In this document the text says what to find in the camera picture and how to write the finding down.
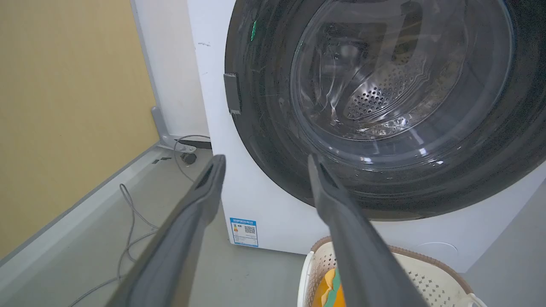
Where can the white panel board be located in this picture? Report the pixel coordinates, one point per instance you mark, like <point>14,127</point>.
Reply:
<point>170,68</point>

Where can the round dark glass washer door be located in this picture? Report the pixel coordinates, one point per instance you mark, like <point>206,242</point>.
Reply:
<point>384,106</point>

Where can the blue energy label sticker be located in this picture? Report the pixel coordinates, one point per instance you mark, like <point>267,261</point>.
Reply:
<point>244,232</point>

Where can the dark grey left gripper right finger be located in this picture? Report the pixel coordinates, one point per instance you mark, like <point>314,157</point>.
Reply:
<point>362,256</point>

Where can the grey metal floor bracket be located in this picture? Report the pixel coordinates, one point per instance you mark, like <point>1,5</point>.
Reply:
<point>168,134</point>

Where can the white washing machine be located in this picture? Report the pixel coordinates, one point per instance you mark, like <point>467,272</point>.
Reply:
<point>264,200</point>

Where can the white perforated laundry basket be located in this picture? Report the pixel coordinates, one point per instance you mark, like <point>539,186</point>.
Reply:
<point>431,281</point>

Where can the yellow and green cloth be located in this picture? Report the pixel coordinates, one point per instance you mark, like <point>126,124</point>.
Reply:
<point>329,292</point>

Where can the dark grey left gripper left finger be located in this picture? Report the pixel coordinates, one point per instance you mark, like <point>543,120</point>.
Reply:
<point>170,251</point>

